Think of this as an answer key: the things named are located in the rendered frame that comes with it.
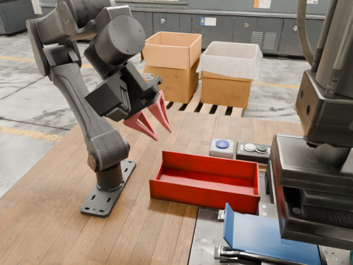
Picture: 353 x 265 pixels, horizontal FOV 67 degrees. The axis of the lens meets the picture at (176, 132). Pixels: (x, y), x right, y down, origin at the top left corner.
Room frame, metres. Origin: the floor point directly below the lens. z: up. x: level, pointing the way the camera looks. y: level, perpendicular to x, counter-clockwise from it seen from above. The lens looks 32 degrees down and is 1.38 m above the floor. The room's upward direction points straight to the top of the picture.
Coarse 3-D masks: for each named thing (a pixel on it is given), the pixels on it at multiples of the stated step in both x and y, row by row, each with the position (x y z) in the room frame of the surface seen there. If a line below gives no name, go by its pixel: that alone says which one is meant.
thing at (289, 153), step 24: (288, 144) 0.29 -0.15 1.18; (288, 168) 0.24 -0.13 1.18; (312, 168) 0.24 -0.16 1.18; (336, 168) 0.24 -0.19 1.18; (288, 192) 0.24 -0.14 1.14; (312, 192) 0.23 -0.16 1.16; (336, 192) 0.23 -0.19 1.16; (288, 216) 0.21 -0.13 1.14; (312, 216) 0.21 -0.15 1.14; (336, 216) 0.21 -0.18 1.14; (312, 240) 0.20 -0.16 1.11; (336, 240) 0.19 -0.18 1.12
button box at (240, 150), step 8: (240, 144) 0.65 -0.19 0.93; (256, 144) 0.65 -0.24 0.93; (264, 144) 0.65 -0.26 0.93; (240, 152) 0.61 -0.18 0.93; (248, 152) 0.61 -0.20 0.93; (256, 152) 0.61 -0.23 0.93; (264, 152) 0.61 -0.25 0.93; (248, 160) 0.60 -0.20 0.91; (256, 160) 0.59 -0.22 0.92; (264, 160) 0.59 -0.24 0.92
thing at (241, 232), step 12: (228, 204) 0.34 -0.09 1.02; (228, 216) 0.31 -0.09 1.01; (240, 216) 0.33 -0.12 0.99; (252, 216) 0.33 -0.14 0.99; (228, 228) 0.29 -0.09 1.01; (240, 228) 0.31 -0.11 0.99; (252, 228) 0.31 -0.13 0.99; (264, 228) 0.30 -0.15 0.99; (276, 228) 0.30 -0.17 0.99; (228, 240) 0.27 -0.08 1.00; (240, 240) 0.28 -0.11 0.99; (252, 240) 0.28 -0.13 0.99; (264, 240) 0.28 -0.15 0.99; (276, 240) 0.28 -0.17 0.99; (264, 252) 0.26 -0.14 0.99; (276, 252) 0.26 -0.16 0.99; (288, 252) 0.26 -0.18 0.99; (300, 252) 0.26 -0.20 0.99; (312, 252) 0.26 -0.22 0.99
